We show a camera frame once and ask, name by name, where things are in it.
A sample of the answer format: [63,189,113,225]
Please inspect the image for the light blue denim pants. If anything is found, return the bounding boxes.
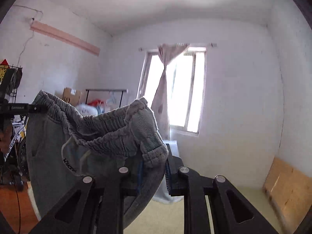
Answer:
[26,91,168,227]

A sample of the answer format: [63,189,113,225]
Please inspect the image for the black clothes rack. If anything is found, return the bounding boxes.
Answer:
[85,88,129,107]

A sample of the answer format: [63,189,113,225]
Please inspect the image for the person's left hand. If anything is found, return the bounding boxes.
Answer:
[0,124,12,154]

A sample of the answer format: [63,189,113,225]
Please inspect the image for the white bicycle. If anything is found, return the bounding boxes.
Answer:
[1,115,29,179]

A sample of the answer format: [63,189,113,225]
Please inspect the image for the white plush pillow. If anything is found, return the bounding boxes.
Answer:
[76,104,98,116]

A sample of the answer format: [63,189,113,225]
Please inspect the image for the pineapple print curtain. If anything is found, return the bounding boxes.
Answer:
[151,43,189,140]

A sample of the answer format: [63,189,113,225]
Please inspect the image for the window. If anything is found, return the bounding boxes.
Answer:
[137,46,207,136]

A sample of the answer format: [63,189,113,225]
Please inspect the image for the black wire shelf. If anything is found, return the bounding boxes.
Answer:
[0,58,23,185]

